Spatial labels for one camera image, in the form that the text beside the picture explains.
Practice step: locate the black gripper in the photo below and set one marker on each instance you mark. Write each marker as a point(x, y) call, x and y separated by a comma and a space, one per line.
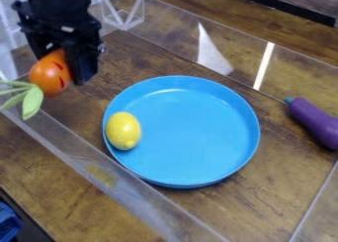
point(77, 36)

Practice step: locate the orange toy carrot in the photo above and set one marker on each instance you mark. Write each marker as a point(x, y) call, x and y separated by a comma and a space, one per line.
point(49, 79)

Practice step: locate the yellow toy lemon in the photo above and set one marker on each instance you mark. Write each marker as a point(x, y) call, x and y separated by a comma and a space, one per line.
point(124, 131)

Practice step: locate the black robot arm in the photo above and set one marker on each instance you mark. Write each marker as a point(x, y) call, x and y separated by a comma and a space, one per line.
point(69, 10)

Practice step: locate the blue round plate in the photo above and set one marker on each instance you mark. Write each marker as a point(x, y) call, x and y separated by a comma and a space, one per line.
point(201, 131)

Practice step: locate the blue object at corner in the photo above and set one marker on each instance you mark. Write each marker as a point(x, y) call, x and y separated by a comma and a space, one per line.
point(10, 223)

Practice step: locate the purple toy eggplant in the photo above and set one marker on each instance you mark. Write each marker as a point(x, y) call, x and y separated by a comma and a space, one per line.
point(321, 124)

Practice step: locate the clear acrylic enclosure wall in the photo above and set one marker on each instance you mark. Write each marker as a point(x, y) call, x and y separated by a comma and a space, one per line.
point(261, 52)

